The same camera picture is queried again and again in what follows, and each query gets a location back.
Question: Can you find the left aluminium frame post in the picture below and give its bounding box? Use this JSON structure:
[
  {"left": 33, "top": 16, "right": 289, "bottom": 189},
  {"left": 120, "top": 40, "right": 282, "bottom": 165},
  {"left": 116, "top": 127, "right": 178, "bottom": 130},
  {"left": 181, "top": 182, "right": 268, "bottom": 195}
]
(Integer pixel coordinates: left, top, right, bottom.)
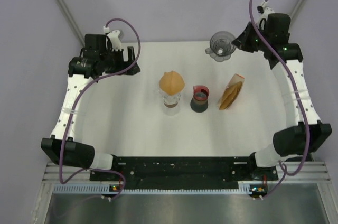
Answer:
[{"left": 55, "top": 0, "right": 85, "bottom": 46}]

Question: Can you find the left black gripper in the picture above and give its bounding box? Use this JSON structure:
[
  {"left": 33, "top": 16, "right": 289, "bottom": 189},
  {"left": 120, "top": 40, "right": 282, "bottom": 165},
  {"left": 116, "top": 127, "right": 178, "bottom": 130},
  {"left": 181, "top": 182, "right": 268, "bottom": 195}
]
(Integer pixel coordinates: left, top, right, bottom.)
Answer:
[{"left": 99, "top": 46, "right": 139, "bottom": 76}]

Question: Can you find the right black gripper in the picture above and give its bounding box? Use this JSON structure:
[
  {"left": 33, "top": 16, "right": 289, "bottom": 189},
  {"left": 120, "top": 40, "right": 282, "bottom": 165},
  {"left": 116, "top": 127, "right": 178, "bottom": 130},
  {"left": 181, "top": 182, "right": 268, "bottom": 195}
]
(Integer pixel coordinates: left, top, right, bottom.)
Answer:
[{"left": 231, "top": 22, "right": 270, "bottom": 53}]

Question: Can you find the brown coffee filter stack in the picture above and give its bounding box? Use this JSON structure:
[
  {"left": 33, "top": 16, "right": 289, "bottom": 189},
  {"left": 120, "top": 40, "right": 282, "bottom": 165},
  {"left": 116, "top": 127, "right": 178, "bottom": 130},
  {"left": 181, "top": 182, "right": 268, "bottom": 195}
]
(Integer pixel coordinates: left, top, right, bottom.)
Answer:
[{"left": 217, "top": 74, "right": 245, "bottom": 110}]

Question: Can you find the clear glass dripper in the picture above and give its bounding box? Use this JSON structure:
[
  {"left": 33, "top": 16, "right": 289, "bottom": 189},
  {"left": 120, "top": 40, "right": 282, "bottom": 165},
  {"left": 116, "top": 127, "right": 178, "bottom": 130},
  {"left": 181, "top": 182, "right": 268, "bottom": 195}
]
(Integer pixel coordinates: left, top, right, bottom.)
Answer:
[{"left": 158, "top": 87, "right": 182, "bottom": 106}]

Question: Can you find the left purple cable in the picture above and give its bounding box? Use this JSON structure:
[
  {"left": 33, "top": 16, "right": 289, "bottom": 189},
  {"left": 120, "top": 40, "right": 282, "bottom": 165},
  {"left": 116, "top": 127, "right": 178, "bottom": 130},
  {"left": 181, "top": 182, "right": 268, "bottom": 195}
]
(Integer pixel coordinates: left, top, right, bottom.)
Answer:
[{"left": 59, "top": 18, "right": 142, "bottom": 200}]

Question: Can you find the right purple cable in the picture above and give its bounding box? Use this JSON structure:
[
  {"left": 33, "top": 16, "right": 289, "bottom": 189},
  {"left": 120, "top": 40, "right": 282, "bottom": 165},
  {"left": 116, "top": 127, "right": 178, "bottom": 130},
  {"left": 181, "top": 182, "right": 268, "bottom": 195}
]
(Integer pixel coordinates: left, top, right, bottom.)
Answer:
[{"left": 249, "top": 0, "right": 311, "bottom": 199}]

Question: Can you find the grey plastic dripper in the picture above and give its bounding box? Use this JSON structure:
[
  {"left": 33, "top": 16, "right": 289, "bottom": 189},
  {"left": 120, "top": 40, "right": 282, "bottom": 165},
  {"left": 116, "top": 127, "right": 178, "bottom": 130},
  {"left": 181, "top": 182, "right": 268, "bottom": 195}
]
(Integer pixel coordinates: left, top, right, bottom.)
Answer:
[{"left": 205, "top": 31, "right": 236, "bottom": 62}]

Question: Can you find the red-topped dark flask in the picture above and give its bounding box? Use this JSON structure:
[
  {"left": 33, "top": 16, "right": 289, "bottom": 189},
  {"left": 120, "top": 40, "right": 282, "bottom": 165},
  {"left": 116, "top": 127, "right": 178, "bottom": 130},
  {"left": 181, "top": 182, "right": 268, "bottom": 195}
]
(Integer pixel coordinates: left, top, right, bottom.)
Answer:
[{"left": 190, "top": 85, "right": 210, "bottom": 113}]

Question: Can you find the single brown coffee filter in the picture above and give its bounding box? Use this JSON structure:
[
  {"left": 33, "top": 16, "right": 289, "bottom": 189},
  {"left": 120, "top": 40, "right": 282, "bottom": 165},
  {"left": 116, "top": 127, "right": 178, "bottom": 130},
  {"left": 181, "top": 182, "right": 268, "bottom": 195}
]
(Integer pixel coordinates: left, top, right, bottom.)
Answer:
[{"left": 159, "top": 71, "right": 185, "bottom": 96}]

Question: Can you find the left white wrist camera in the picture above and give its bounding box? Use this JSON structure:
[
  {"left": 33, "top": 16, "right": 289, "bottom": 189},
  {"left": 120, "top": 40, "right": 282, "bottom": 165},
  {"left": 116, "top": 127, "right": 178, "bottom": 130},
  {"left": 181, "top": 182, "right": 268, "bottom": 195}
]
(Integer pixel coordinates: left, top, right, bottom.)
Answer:
[{"left": 103, "top": 26, "right": 124, "bottom": 50}]

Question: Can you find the aluminium front rail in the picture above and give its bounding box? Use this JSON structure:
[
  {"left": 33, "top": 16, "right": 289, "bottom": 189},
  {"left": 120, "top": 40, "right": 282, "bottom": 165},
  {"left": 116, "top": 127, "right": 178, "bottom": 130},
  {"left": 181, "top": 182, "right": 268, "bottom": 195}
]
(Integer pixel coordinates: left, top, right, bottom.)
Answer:
[{"left": 42, "top": 162, "right": 331, "bottom": 183}]

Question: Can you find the white slotted cable duct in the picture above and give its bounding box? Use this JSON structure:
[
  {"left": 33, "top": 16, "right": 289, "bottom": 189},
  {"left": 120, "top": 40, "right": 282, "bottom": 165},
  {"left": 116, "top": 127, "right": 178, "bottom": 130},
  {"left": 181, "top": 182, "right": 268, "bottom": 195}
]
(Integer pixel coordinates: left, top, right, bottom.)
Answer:
[{"left": 53, "top": 183, "right": 267, "bottom": 195}]

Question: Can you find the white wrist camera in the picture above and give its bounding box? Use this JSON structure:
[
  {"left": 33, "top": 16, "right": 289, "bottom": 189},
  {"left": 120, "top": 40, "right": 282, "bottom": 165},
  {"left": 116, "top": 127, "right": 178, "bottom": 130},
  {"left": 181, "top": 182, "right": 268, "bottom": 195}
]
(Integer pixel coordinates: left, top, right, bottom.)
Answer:
[
  {"left": 103, "top": 26, "right": 124, "bottom": 50},
  {"left": 256, "top": 0, "right": 275, "bottom": 24}
]

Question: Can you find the purple cable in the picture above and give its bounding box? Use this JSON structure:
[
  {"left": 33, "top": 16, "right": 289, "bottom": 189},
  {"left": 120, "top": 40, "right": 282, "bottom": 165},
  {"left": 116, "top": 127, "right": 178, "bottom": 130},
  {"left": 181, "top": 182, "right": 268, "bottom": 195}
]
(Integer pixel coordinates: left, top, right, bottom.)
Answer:
[
  {"left": 249, "top": 0, "right": 311, "bottom": 199},
  {"left": 59, "top": 18, "right": 142, "bottom": 200}
]

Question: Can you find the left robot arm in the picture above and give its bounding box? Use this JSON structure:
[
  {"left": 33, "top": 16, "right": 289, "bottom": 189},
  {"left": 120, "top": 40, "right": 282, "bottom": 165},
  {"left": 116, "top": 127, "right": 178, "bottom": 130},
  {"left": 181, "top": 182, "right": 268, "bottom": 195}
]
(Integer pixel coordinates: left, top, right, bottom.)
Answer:
[{"left": 41, "top": 30, "right": 140, "bottom": 180}]

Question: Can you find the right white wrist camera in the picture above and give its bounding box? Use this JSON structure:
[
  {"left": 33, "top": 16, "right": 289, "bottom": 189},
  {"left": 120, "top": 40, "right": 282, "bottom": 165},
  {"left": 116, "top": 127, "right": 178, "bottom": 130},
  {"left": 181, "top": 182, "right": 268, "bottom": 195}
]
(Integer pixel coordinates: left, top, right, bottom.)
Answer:
[{"left": 256, "top": 0, "right": 275, "bottom": 24}]

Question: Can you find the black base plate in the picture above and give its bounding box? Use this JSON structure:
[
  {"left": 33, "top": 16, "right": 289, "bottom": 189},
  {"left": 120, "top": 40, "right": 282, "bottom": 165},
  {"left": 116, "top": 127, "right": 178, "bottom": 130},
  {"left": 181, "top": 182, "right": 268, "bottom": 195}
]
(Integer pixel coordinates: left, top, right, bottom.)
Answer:
[{"left": 90, "top": 156, "right": 278, "bottom": 190}]

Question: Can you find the glass beaker with brown band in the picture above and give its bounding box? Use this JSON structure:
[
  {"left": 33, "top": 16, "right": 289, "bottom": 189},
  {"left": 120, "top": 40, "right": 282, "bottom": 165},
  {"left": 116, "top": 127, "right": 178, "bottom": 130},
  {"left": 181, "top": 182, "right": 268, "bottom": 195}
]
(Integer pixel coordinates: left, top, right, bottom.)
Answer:
[{"left": 161, "top": 102, "right": 180, "bottom": 116}]

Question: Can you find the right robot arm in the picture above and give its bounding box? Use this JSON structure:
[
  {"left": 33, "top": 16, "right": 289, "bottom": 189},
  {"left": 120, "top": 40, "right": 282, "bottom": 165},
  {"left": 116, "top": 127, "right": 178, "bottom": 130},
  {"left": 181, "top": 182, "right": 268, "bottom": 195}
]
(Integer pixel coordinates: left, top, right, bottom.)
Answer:
[{"left": 233, "top": 13, "right": 332, "bottom": 180}]

